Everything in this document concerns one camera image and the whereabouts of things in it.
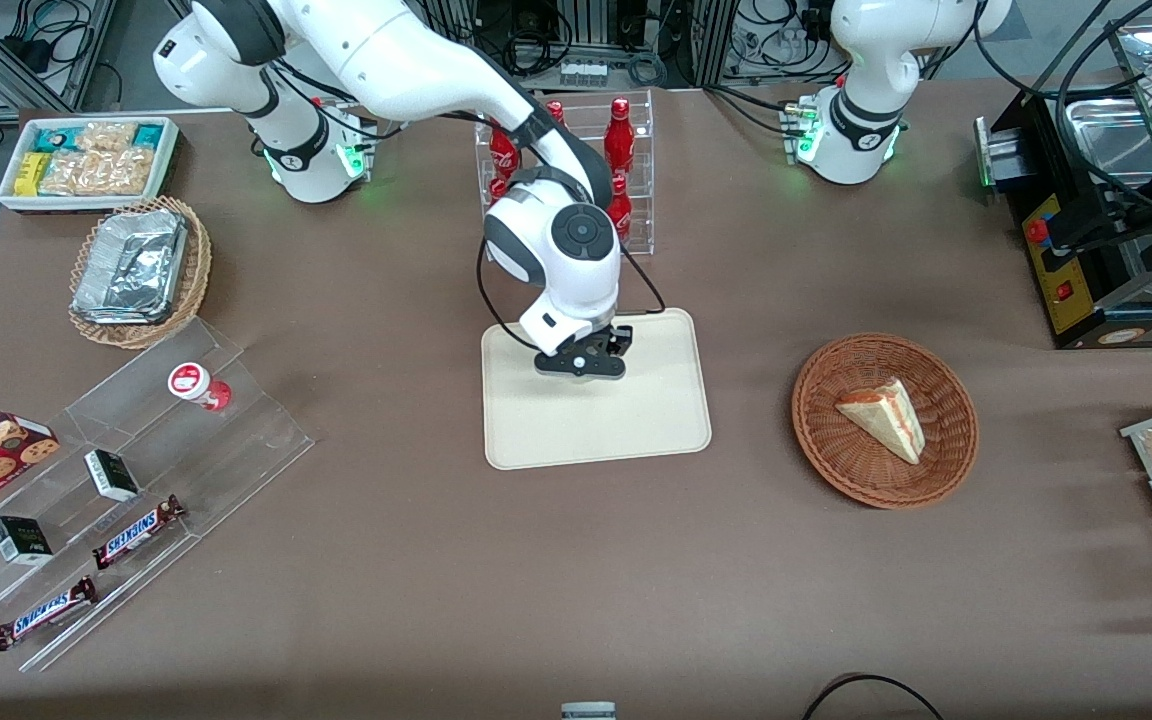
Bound red gum bottle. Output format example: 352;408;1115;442
167;361;234;414

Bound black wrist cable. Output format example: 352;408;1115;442
477;235;668;353

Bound small black box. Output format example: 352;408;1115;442
0;515;55;568
83;449;142;504

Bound clear acrylic stepped display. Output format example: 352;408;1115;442
0;318;316;674

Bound white rectangular snack bin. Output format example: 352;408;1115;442
0;115;183;217

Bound black sealing machine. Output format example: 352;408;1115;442
974;88;1152;351

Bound wicker basket with foil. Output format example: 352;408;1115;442
68;195;214;351

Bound black cable loop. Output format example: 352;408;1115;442
800;672;949;720

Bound beige plastic tray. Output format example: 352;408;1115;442
480;307;714;472

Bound clear bag of crackers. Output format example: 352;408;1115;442
75;121;139;154
38;147;157;198

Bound brown round wicker basket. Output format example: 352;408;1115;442
791;332;981;512

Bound Snickers chocolate bar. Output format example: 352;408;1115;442
91;494;188;572
0;575;100;653

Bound aluminium foil containers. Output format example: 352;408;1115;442
70;209;189;327

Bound wrapped triangle sandwich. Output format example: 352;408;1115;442
833;376;928;467

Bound steel tray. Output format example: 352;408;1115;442
1064;95;1152;189

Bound clear acrylic bottle rack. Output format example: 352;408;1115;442
473;88;656;257

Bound yellow snack pack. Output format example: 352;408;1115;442
13;151;53;198

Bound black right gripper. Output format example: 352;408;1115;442
534;325;635;381

